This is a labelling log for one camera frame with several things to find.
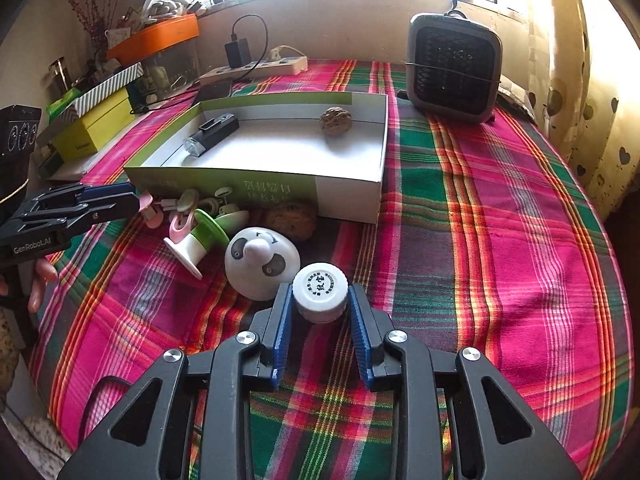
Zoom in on white panda round holder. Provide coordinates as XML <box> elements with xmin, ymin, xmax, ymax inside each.
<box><xmin>224</xmin><ymin>226</ymin><xmax>301</xmax><ymax>303</ymax></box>

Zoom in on black charger cable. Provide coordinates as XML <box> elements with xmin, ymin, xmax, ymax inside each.
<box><xmin>231</xmin><ymin>14</ymin><xmax>269</xmax><ymax>82</ymax></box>

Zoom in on white bottle cap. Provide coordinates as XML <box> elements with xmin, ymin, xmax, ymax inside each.
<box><xmin>291</xmin><ymin>262</ymin><xmax>349</xmax><ymax>324</ymax></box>

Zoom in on white cardboard box tray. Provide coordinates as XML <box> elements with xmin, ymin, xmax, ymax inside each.
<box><xmin>122</xmin><ymin>91</ymin><xmax>390</xmax><ymax>225</ymax></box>

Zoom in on dried flower branches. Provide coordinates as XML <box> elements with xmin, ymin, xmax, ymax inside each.
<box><xmin>60</xmin><ymin>0</ymin><xmax>108</xmax><ymax>56</ymax></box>

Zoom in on thin black cable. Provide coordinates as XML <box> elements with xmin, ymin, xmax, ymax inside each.
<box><xmin>127</xmin><ymin>91</ymin><xmax>201</xmax><ymax>115</ymax></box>

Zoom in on yellow box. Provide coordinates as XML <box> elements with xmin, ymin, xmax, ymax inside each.
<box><xmin>50</xmin><ymin>87</ymin><xmax>138</xmax><ymax>163</ymax></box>

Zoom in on striped gift box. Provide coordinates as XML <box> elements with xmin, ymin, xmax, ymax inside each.
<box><xmin>35</xmin><ymin>62</ymin><xmax>146</xmax><ymax>148</ymax></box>

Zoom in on heart print curtain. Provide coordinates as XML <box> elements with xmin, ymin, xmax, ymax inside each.
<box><xmin>525</xmin><ymin>0</ymin><xmax>640</xmax><ymax>221</ymax></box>

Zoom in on black flashlight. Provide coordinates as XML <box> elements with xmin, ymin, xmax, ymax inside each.
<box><xmin>182</xmin><ymin>112</ymin><xmax>240</xmax><ymax>157</ymax></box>

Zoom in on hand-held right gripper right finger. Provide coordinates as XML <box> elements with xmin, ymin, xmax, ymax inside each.
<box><xmin>347</xmin><ymin>284</ymin><xmax>583</xmax><ymax>480</ymax></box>

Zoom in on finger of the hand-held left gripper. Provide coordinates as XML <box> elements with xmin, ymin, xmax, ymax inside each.
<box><xmin>22</xmin><ymin>182</ymin><xmax>138</xmax><ymax>211</ymax></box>
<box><xmin>7</xmin><ymin>194</ymin><xmax>143</xmax><ymax>236</ymax></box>

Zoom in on pink clip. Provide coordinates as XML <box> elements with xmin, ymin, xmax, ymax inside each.
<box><xmin>137</xmin><ymin>192</ymin><xmax>195</xmax><ymax>244</ymax></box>

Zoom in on black smartphone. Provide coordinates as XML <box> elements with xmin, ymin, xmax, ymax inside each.
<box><xmin>192</xmin><ymin>80</ymin><xmax>233</xmax><ymax>107</ymax></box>

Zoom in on plaid blanket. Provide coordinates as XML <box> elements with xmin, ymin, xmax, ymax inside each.
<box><xmin>27</xmin><ymin>57</ymin><xmax>633</xmax><ymax>480</ymax></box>

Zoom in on brown walnut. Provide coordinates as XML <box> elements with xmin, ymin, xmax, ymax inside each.
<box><xmin>264</xmin><ymin>201</ymin><xmax>318</xmax><ymax>245</ymax></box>
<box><xmin>320</xmin><ymin>106</ymin><xmax>354</xmax><ymax>136</ymax></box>

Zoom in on green packet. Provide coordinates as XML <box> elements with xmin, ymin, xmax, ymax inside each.
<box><xmin>46</xmin><ymin>87</ymin><xmax>83</xmax><ymax>121</ymax></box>

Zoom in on grey desktop heater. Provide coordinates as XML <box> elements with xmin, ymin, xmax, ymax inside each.
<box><xmin>405</xmin><ymin>11</ymin><xmax>502</xmax><ymax>125</ymax></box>

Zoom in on white power strip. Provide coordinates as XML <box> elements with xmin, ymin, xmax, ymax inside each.
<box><xmin>199</xmin><ymin>55</ymin><xmax>308</xmax><ymax>86</ymax></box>

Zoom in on person's left hand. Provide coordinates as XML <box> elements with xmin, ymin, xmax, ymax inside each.
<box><xmin>0</xmin><ymin>257</ymin><xmax>58</xmax><ymax>313</ymax></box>

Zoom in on metal cup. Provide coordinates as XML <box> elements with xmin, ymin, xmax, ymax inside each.
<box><xmin>47</xmin><ymin>57</ymin><xmax>71</xmax><ymax>91</ymax></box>

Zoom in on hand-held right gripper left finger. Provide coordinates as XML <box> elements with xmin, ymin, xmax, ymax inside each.
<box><xmin>57</xmin><ymin>282</ymin><xmax>293</xmax><ymax>480</ymax></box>

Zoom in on green and white suction hook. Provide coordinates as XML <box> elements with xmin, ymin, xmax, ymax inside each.
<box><xmin>163</xmin><ymin>208</ymin><xmax>251</xmax><ymax>281</ymax></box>

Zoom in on clear container with orange lid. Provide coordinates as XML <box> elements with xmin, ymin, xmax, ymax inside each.
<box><xmin>107</xmin><ymin>14</ymin><xmax>201</xmax><ymax>92</ymax></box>

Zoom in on black charger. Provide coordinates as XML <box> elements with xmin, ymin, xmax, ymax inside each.
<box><xmin>225</xmin><ymin>37</ymin><xmax>251</xmax><ymax>68</ymax></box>

